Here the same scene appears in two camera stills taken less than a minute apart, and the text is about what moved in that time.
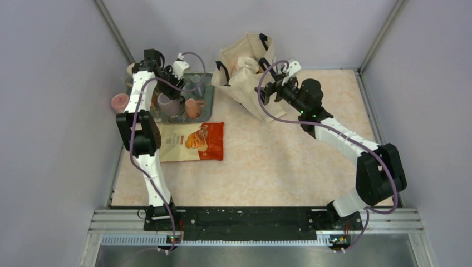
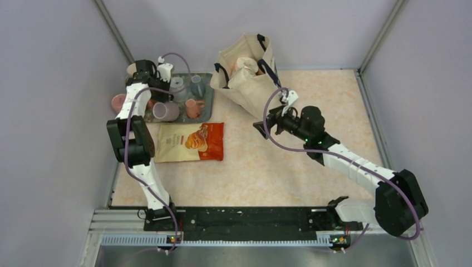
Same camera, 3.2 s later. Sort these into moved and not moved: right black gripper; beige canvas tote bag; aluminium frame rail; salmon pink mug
Moved: right black gripper
Not moved: aluminium frame rail; salmon pink mug; beige canvas tote bag
